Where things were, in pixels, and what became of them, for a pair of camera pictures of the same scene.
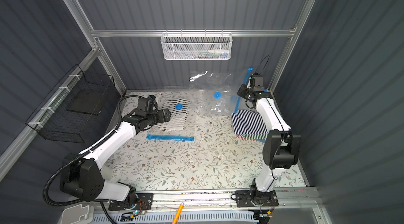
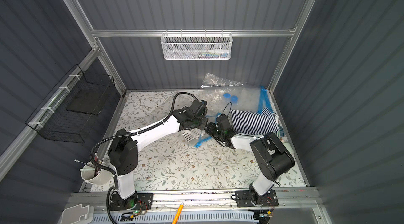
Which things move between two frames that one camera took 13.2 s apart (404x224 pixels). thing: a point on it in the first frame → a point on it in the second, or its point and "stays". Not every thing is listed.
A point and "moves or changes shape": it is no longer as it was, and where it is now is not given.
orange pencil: x=178 y=214 stays
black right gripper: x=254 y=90 → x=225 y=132
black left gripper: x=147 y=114 → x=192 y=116
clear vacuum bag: x=181 y=126 moves or changes shape
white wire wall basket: x=197 y=46 stays
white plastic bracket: x=77 y=214 stays
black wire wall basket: x=69 y=112 stays
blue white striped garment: x=249 y=124 stays
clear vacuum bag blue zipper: x=218 y=89 moves or changes shape
